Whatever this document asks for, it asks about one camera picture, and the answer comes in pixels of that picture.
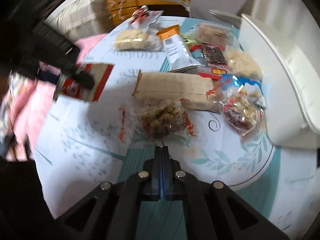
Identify red white cookie packet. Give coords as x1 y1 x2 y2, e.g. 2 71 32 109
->
53 63 114 102

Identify clear bag brown nut snacks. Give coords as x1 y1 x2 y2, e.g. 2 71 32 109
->
118 99 197 143

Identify red packet dark dried fruit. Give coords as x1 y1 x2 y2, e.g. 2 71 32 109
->
190 44 228 80

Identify clear bag pale puffed snack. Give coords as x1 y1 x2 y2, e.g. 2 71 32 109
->
224 49 263 80

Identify pink bed cover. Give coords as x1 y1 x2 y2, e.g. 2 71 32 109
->
1 35 103 161

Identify beige covered cabinet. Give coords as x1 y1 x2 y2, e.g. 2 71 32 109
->
46 0 114 42

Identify clear bag beige rice cake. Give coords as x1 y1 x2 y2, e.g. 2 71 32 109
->
113 29 163 51

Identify wooden desk with drawers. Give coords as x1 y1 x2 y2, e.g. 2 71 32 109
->
106 0 190 26

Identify white red noodle snack bag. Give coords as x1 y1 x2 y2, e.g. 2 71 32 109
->
128 5 164 31

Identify white packet orange top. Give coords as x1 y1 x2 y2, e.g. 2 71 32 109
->
156 25 201 72

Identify clear bag red snack mix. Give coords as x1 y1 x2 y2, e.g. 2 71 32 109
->
206 74 266 139

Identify clear bag round crackers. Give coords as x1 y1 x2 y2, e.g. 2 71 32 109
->
190 22 238 47

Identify white plastic storage bin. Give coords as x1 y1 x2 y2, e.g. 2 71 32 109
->
239 14 319 150

